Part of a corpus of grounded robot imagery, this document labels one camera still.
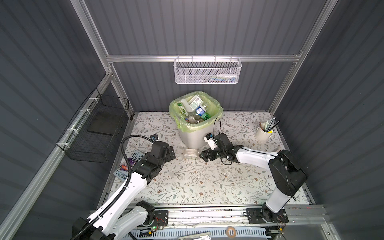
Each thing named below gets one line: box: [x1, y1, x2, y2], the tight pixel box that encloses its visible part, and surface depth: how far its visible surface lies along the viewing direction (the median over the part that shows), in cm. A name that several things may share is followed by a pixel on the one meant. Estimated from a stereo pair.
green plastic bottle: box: [201, 112, 211, 121], surface depth 95 cm
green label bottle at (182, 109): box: [176, 102, 189, 117], surface depth 88 cm
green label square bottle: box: [188, 94, 203, 111], surface depth 91 cm
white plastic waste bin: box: [179, 123, 216, 149], surface depth 87 cm
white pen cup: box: [255, 124, 274, 142], surface depth 98 cm
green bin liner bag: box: [169, 91, 223, 133], surface depth 84 cm
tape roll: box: [226, 226, 237, 239], surface depth 72 cm
